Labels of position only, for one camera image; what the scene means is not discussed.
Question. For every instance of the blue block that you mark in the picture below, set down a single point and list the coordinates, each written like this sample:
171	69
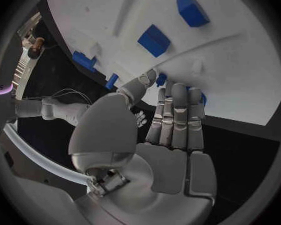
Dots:
154	41
193	10

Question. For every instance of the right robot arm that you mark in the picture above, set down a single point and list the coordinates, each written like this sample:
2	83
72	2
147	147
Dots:
60	111

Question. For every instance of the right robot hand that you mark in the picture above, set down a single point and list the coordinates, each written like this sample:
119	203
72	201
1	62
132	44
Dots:
140	119

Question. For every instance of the white task board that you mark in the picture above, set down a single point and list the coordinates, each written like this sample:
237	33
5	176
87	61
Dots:
224	69

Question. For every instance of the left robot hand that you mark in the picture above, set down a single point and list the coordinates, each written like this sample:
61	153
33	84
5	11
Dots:
168	165

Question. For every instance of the blue peg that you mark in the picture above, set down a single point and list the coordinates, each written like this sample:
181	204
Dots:
160	78
112	81

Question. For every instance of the person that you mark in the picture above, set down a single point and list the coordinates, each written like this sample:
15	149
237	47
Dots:
37	45

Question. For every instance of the blue plug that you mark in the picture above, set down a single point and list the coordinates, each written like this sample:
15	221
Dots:
84	61

